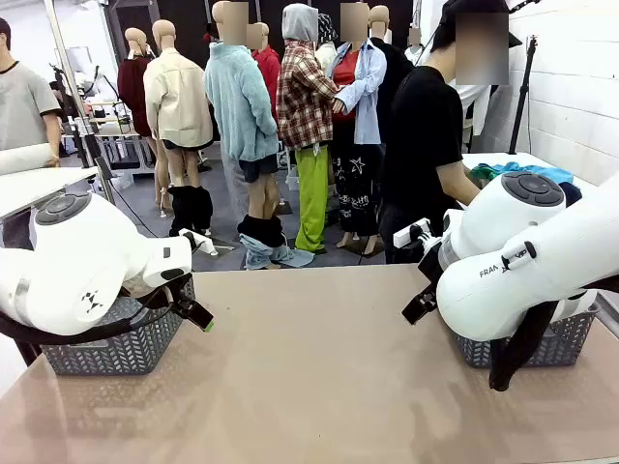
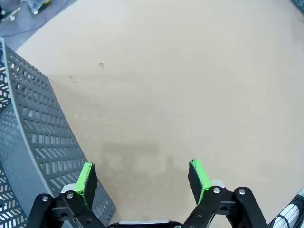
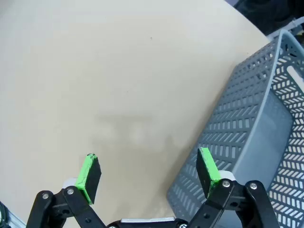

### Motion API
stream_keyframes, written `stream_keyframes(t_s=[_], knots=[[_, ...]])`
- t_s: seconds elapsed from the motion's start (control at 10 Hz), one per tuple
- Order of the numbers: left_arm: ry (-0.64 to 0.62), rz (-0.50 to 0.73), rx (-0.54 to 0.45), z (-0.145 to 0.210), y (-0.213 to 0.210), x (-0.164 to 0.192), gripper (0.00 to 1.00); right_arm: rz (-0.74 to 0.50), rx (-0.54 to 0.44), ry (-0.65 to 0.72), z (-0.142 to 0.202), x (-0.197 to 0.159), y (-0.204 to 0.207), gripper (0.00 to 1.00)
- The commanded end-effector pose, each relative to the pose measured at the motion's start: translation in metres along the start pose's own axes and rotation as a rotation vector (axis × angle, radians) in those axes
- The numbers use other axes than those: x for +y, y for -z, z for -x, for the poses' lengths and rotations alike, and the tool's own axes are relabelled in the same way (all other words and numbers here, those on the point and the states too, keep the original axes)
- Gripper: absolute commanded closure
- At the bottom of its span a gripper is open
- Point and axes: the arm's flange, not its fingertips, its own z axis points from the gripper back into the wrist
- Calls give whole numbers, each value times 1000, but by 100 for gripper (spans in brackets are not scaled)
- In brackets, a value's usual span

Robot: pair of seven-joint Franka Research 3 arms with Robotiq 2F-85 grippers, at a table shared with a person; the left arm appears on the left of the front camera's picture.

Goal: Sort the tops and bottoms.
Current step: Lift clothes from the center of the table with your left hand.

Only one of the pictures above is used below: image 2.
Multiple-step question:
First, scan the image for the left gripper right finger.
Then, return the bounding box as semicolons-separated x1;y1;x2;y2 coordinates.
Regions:
182;158;266;228

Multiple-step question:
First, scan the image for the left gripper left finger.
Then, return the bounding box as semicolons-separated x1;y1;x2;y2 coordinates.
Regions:
25;162;107;228

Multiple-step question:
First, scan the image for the grey plastic woven-pattern basket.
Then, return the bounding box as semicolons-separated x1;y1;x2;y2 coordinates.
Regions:
291;0;304;14
0;37;117;228

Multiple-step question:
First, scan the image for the white wheeled stand base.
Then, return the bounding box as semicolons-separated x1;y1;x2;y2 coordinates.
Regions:
1;6;22;22

